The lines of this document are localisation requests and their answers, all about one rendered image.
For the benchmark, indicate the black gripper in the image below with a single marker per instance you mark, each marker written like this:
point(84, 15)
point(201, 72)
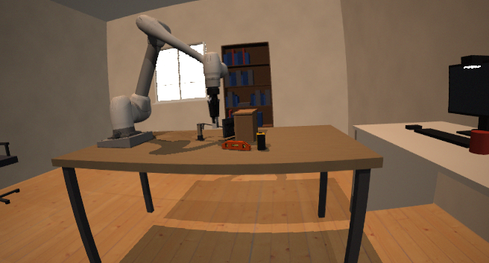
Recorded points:
point(213, 103)

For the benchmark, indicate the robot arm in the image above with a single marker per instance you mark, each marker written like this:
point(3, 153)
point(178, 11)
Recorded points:
point(125, 111)

